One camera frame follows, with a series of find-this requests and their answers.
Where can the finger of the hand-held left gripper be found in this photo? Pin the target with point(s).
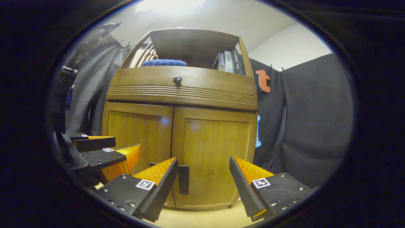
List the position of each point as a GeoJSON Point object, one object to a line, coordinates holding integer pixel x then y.
{"type": "Point", "coordinates": [101, 158]}
{"type": "Point", "coordinates": [95, 144]}

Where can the blue folded towel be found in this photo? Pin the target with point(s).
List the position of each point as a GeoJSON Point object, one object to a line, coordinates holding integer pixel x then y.
{"type": "Point", "coordinates": [164, 63]}

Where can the black round drawer knob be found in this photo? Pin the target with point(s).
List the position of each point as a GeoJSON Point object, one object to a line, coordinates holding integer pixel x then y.
{"type": "Point", "coordinates": [177, 80]}

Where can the light grey book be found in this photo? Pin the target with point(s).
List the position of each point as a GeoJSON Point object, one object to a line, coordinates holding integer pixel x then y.
{"type": "Point", "coordinates": [228, 61]}

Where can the wooden cabinet drawer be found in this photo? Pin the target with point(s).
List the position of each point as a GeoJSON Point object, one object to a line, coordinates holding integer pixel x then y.
{"type": "Point", "coordinates": [215, 84]}

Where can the wooden cabinet door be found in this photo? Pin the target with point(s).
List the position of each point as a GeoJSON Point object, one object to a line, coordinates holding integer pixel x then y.
{"type": "Point", "coordinates": [215, 142]}
{"type": "Point", "coordinates": [136, 129]}

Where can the dark blue book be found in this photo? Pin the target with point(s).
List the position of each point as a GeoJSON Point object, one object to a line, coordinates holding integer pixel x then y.
{"type": "Point", "coordinates": [219, 63]}

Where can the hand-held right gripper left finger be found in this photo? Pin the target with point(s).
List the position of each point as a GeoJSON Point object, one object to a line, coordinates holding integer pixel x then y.
{"type": "Point", "coordinates": [158, 199]}

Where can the black book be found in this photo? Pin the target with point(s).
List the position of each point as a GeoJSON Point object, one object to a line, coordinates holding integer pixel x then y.
{"type": "Point", "coordinates": [239, 61]}

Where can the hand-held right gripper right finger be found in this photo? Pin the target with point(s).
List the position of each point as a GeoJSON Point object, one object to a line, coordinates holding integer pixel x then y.
{"type": "Point", "coordinates": [245, 193]}

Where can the wooden double-door shoe cabinet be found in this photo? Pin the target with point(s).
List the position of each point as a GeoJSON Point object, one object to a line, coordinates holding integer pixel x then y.
{"type": "Point", "coordinates": [190, 41]}

